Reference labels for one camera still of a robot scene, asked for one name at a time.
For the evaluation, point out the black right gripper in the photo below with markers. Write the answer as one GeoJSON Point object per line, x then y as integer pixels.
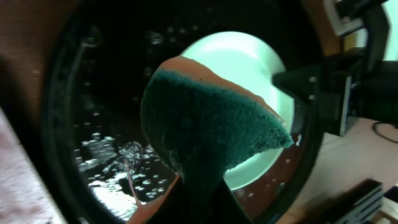
{"type": "Point", "coordinates": [344, 87]}

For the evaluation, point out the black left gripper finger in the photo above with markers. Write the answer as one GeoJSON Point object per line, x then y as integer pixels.
{"type": "Point", "coordinates": [176, 208]}

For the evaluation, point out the green yellow sponge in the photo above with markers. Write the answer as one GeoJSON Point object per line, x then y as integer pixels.
{"type": "Point", "coordinates": [202, 125]}

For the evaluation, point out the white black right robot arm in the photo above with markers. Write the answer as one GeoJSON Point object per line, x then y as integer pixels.
{"type": "Point", "coordinates": [358, 83]}

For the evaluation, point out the round black tray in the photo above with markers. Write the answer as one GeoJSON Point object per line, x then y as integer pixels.
{"type": "Point", "coordinates": [106, 54]}

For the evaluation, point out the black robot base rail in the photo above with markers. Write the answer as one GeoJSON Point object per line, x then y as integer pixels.
{"type": "Point", "coordinates": [366, 203]}

